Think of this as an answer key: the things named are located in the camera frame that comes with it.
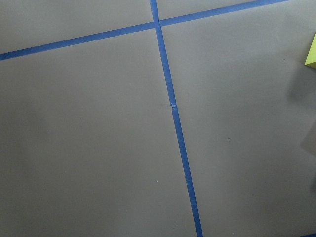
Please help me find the yellow foam block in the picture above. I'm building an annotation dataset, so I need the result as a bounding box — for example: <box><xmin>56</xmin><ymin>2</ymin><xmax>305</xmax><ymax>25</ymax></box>
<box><xmin>305</xmin><ymin>34</ymin><xmax>316</xmax><ymax>69</ymax></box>

